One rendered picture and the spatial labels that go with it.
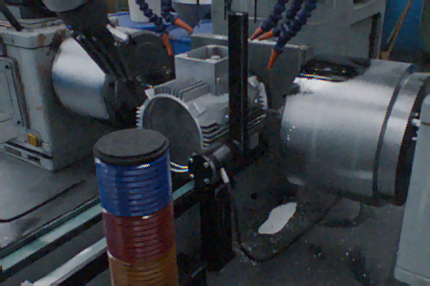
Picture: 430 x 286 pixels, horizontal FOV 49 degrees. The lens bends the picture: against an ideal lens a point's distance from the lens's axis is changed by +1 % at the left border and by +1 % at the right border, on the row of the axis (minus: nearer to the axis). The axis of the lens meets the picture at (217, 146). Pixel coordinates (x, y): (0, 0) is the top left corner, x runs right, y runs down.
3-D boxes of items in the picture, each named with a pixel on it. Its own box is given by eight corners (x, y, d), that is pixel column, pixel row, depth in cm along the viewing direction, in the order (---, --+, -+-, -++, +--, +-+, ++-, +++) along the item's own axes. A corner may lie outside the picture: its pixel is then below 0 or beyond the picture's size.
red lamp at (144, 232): (140, 216, 46) (135, 175, 44) (189, 236, 43) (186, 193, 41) (92, 248, 41) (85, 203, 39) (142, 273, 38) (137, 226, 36)
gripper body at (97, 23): (108, -17, 72) (135, 31, 79) (72, -20, 77) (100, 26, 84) (78, 14, 69) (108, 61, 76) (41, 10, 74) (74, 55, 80)
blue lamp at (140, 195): (135, 175, 44) (131, 131, 42) (186, 193, 41) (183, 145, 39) (85, 203, 39) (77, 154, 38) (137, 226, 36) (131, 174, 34)
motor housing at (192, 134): (198, 134, 114) (195, 58, 106) (266, 154, 104) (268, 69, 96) (139, 166, 100) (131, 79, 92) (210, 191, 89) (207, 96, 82)
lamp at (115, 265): (144, 253, 48) (140, 216, 46) (191, 275, 44) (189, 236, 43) (98, 288, 43) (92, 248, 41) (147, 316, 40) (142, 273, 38)
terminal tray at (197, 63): (210, 76, 106) (209, 44, 103) (250, 83, 100) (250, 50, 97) (175, 90, 97) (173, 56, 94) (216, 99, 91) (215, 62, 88)
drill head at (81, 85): (98, 97, 144) (86, 12, 134) (193, 120, 125) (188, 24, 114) (25, 123, 126) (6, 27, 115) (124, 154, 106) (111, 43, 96)
